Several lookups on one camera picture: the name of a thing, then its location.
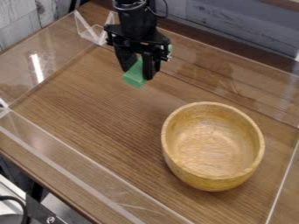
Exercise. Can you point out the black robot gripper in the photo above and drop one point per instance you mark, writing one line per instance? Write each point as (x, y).
(133, 32)

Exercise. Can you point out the green rectangular block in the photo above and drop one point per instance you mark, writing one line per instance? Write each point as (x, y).
(134, 75)

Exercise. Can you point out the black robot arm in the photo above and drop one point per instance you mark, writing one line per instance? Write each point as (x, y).
(137, 4)

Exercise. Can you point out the brown wooden bowl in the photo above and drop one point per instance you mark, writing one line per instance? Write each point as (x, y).
(213, 145)

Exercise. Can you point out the clear acrylic corner bracket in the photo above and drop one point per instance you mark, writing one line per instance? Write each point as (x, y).
(93, 33)

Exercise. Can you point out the clear acrylic tray wall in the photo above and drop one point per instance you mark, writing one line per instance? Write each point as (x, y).
(89, 186)

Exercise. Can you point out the black metal base plate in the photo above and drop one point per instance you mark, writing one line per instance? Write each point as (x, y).
(51, 211)

